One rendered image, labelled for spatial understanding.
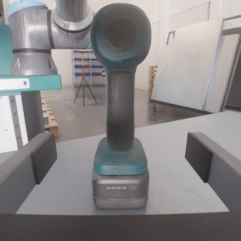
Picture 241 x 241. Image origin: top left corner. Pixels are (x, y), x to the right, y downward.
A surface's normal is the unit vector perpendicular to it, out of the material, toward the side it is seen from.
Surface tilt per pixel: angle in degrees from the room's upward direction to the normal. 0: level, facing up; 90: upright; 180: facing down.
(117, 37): 90
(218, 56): 78
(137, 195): 90
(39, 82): 90
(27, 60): 70
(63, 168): 0
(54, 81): 90
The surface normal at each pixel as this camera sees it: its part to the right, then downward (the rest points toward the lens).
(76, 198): 0.00, -0.96
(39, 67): 0.57, -0.12
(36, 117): 0.51, 0.24
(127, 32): 0.01, 0.28
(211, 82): -0.85, -0.07
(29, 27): 0.24, 0.30
